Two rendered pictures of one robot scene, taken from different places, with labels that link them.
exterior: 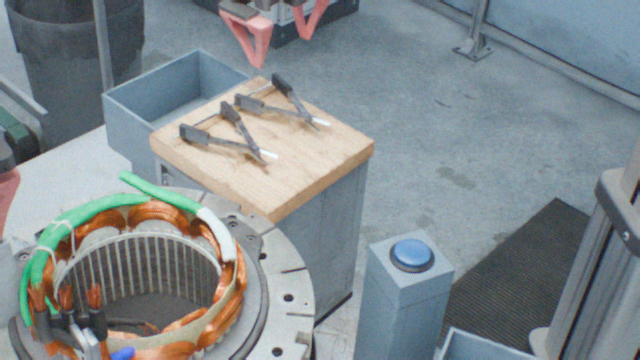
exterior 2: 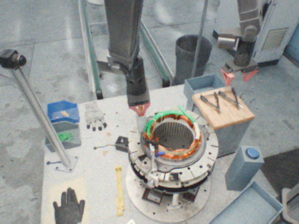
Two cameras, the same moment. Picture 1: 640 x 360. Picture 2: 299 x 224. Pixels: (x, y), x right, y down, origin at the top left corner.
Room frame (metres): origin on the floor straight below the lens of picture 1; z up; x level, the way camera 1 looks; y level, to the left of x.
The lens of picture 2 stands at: (0.07, -0.03, 1.73)
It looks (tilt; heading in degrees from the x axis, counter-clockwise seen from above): 47 degrees down; 33
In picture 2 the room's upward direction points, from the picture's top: straight up
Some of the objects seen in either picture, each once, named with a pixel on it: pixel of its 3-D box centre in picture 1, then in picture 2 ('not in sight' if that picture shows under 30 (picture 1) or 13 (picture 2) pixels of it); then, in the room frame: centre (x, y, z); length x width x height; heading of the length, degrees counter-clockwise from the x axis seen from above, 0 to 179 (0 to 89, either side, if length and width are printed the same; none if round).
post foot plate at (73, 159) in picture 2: not in sight; (67, 163); (0.31, 0.60, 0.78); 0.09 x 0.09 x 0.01; 23
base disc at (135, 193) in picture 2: not in sight; (167, 177); (0.50, 0.15, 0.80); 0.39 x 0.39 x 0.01
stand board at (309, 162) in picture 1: (262, 145); (221, 107); (0.80, 0.06, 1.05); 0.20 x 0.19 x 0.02; 51
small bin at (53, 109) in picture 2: not in sight; (63, 113); (0.51, 0.84, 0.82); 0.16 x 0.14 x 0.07; 140
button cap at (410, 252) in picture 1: (412, 252); (252, 153); (0.64, -0.12, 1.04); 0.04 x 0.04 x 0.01
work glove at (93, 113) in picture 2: not in sight; (94, 115); (0.61, 0.70, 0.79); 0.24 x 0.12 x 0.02; 48
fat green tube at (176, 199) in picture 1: (180, 208); (189, 120); (0.57, 0.12, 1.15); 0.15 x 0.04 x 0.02; 48
